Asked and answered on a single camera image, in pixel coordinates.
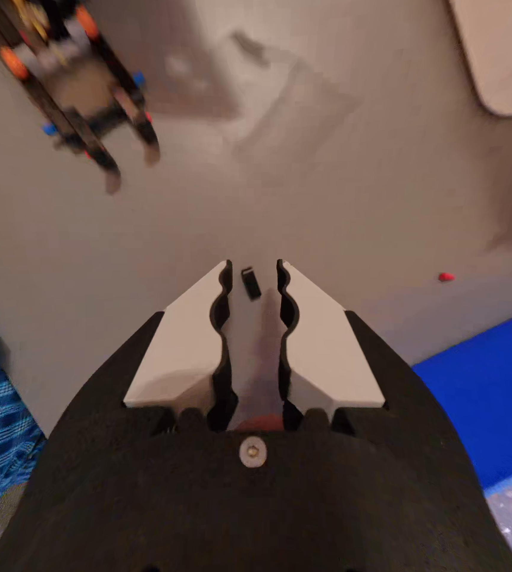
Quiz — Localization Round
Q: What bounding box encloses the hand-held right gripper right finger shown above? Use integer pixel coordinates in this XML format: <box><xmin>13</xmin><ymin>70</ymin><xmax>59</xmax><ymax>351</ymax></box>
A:
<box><xmin>276</xmin><ymin>258</ymin><xmax>385</xmax><ymax>432</ymax></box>

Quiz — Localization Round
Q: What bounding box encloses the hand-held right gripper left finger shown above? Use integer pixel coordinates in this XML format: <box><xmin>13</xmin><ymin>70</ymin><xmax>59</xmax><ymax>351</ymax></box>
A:
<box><xmin>123</xmin><ymin>259</ymin><xmax>239</xmax><ymax>432</ymax></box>

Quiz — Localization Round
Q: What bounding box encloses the black lego piece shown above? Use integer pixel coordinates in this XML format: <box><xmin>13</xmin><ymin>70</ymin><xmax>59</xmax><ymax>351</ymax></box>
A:
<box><xmin>241</xmin><ymin>267</ymin><xmax>262</xmax><ymax>301</ymax></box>

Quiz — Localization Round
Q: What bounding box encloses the lego technic chassis assembly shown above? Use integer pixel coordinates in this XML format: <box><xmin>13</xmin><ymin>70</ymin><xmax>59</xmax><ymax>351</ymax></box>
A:
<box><xmin>0</xmin><ymin>0</ymin><xmax>161</xmax><ymax>196</ymax></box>

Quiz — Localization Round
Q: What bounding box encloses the blue mat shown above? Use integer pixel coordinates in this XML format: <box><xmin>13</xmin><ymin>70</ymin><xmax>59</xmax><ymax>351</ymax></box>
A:
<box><xmin>411</xmin><ymin>306</ymin><xmax>512</xmax><ymax>498</ymax></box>

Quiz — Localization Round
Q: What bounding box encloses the white monitor stand base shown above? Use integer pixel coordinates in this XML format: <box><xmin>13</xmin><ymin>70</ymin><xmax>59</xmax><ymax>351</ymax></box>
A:
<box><xmin>447</xmin><ymin>0</ymin><xmax>512</xmax><ymax>118</ymax></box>

